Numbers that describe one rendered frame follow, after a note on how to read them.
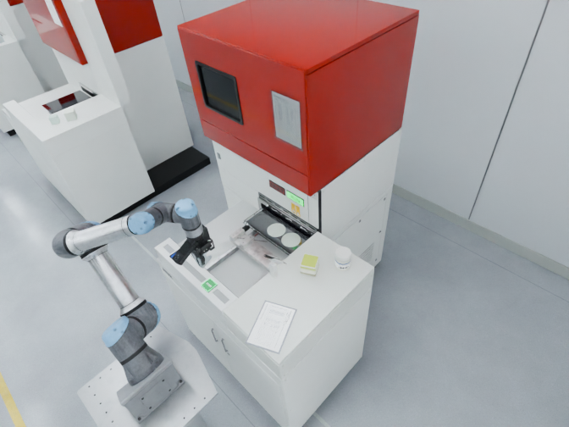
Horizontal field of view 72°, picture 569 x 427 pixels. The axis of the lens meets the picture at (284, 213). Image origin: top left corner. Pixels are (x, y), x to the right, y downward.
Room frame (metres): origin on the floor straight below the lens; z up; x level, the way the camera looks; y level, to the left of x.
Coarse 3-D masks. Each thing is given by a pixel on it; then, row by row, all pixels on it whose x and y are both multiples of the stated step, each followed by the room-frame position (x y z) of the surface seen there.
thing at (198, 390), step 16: (160, 336) 0.93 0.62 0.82; (176, 336) 0.92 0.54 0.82; (160, 352) 0.85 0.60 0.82; (176, 352) 0.84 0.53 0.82; (192, 352) 0.83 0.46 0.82; (112, 368) 0.80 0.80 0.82; (176, 368) 0.77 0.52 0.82; (192, 368) 0.76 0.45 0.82; (96, 384) 0.74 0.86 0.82; (112, 384) 0.73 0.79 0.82; (192, 384) 0.69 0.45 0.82; (208, 384) 0.69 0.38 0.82; (96, 400) 0.67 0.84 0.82; (112, 400) 0.66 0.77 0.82; (176, 400) 0.64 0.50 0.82; (192, 400) 0.63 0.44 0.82; (208, 400) 0.62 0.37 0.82; (96, 416) 0.61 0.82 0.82; (112, 416) 0.60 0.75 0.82; (128, 416) 0.59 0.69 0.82; (160, 416) 0.58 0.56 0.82; (176, 416) 0.58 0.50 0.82; (192, 416) 0.57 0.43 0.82
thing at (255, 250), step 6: (240, 240) 1.41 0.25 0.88; (252, 246) 1.36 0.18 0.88; (258, 246) 1.36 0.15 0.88; (246, 252) 1.33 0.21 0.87; (252, 252) 1.32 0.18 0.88; (258, 252) 1.31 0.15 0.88; (264, 252) 1.31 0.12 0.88; (270, 252) 1.30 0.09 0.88; (252, 258) 1.30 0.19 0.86; (258, 258) 1.27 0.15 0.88; (264, 258) 1.27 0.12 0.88; (264, 264) 1.23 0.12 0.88
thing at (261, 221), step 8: (264, 208) 1.62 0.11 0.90; (256, 216) 1.56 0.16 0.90; (264, 216) 1.56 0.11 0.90; (272, 216) 1.55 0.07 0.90; (280, 216) 1.54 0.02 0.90; (256, 224) 1.50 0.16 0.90; (264, 224) 1.50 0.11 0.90; (272, 224) 1.49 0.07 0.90; (288, 224) 1.48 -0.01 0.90; (264, 232) 1.43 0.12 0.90; (288, 232) 1.42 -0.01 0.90; (296, 232) 1.41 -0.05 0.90; (304, 232) 1.40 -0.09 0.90; (272, 240) 1.38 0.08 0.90; (280, 240) 1.37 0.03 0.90; (304, 240) 1.35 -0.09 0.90; (288, 248) 1.30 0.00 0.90; (296, 248) 1.30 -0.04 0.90
